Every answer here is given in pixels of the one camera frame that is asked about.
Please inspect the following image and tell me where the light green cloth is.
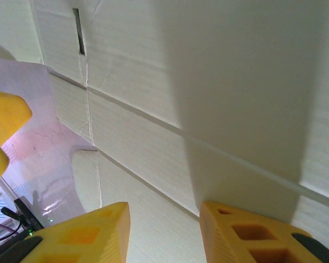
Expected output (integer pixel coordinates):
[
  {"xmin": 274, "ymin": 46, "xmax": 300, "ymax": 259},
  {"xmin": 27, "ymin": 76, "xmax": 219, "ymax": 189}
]
[{"xmin": 0, "ymin": 0, "xmax": 329, "ymax": 263}]

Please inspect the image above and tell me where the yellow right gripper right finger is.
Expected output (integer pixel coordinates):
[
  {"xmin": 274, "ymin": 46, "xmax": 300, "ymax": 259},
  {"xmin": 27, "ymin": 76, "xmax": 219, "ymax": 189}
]
[{"xmin": 199, "ymin": 201, "xmax": 329, "ymax": 263}]

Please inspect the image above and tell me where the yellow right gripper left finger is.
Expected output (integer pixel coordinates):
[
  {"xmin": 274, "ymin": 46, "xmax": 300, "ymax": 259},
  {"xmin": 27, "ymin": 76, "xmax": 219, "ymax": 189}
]
[{"xmin": 0, "ymin": 202, "xmax": 131, "ymax": 263}]

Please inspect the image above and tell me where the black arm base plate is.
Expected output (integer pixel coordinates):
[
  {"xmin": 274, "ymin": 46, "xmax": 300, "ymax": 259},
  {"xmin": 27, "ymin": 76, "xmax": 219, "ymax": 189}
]
[{"xmin": 0, "ymin": 196, "xmax": 46, "ymax": 247}]

